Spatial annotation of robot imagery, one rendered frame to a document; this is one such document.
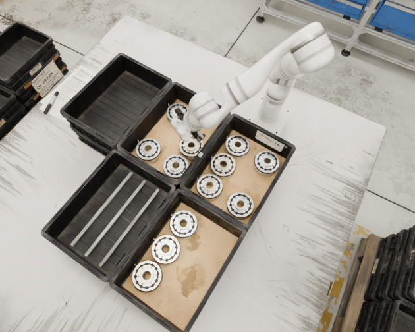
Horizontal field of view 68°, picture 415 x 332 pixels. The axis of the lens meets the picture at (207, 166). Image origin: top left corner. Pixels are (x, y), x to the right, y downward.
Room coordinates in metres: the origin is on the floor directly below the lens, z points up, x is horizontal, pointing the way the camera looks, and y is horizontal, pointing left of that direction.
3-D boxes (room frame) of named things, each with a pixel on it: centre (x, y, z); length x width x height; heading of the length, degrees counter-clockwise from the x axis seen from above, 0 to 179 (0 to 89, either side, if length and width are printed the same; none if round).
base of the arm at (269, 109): (0.85, -0.27, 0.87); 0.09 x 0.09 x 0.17; 58
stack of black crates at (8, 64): (1.34, 1.22, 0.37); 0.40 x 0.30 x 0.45; 154
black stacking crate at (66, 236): (0.30, 0.33, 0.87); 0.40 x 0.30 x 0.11; 151
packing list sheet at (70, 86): (0.97, 0.70, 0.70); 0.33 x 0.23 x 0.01; 155
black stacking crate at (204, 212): (0.16, 0.07, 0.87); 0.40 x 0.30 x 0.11; 151
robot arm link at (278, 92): (0.85, -0.28, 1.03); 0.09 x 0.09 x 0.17; 83
